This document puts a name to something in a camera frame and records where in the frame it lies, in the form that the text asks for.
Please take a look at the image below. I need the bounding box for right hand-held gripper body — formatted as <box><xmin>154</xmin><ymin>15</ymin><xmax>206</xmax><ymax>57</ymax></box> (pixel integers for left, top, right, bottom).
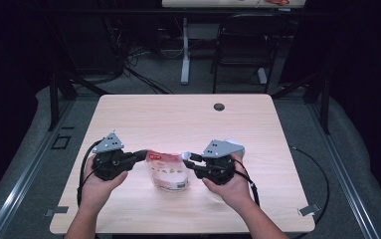
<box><xmin>193</xmin><ymin>138</ymin><xmax>246</xmax><ymax>186</ymax></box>

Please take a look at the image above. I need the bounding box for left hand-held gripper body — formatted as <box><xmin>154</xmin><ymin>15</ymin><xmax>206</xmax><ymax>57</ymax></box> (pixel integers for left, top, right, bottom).
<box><xmin>91</xmin><ymin>131</ymin><xmax>136</xmax><ymax>182</ymax></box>

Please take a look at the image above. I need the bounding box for white and red refill pouch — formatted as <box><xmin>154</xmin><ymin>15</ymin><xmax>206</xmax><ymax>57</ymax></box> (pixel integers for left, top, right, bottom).
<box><xmin>144</xmin><ymin>149</ymin><xmax>193</xmax><ymax>193</ymax></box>

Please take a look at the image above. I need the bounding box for person's right hand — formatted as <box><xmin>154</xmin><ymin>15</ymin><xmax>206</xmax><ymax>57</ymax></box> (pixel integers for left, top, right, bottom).
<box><xmin>201</xmin><ymin>153</ymin><xmax>256</xmax><ymax>215</ymax></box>

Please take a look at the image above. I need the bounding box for person's left hand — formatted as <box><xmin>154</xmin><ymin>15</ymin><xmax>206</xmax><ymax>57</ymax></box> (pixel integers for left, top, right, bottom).
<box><xmin>79</xmin><ymin>158</ymin><xmax>129</xmax><ymax>214</ymax></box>

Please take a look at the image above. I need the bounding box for black metal stand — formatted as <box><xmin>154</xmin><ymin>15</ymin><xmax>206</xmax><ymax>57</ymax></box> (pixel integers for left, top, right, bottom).
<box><xmin>270</xmin><ymin>70</ymin><xmax>332</xmax><ymax>135</ymax></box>
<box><xmin>46</xmin><ymin>68</ymin><xmax>110</xmax><ymax>132</ymax></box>

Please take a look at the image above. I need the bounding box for white desk foot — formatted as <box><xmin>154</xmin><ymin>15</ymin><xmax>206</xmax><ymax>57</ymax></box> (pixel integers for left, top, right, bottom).
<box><xmin>256</xmin><ymin>67</ymin><xmax>269</xmax><ymax>85</ymax></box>

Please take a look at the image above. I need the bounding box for white desk leg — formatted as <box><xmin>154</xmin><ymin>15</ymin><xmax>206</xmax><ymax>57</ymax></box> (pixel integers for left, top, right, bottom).
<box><xmin>180</xmin><ymin>17</ymin><xmax>192</xmax><ymax>86</ymax></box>

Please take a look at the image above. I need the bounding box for black folding chair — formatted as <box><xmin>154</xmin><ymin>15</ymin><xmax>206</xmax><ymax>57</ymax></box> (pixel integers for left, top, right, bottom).
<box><xmin>211</xmin><ymin>13</ymin><xmax>290</xmax><ymax>95</ymax></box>

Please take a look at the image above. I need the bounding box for light wooden background desk top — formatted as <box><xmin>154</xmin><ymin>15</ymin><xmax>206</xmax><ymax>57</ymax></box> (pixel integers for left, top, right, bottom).
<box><xmin>161</xmin><ymin>0</ymin><xmax>307</xmax><ymax>9</ymax></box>

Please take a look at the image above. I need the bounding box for left hand-held gripper black cable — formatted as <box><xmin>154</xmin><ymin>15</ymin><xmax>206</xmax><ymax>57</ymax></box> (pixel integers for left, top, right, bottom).
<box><xmin>76</xmin><ymin>138</ymin><xmax>104</xmax><ymax>209</ymax></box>

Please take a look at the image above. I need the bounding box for hand-held gripper black cable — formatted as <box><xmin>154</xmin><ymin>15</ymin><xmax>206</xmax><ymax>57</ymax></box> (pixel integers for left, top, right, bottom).
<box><xmin>233</xmin><ymin>145</ymin><xmax>331</xmax><ymax>239</ymax></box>
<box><xmin>76</xmin><ymin>138</ymin><xmax>104</xmax><ymax>209</ymax></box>

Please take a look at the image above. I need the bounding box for grey metal corner bracket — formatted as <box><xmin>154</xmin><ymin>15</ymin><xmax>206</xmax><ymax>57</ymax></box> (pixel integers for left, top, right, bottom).
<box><xmin>297</xmin><ymin>202</ymin><xmax>322</xmax><ymax>217</ymax></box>
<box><xmin>44</xmin><ymin>205</ymin><xmax>70</xmax><ymax>218</ymax></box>

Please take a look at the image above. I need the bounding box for aluminium floor rail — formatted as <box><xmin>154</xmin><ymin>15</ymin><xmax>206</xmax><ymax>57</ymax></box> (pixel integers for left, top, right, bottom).
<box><xmin>305</xmin><ymin>102</ymin><xmax>381</xmax><ymax>239</ymax></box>
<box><xmin>0</xmin><ymin>99</ymin><xmax>77</xmax><ymax>239</ymax></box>

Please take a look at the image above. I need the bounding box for tangle of floor cables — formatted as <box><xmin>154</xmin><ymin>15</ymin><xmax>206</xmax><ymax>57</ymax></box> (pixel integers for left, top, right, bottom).
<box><xmin>104</xmin><ymin>16</ymin><xmax>176</xmax><ymax>96</ymax></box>

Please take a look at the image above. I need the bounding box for right hand-held gripper black cable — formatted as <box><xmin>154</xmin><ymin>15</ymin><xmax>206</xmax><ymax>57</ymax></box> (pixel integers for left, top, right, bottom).
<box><xmin>233</xmin><ymin>145</ymin><xmax>331</xmax><ymax>239</ymax></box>

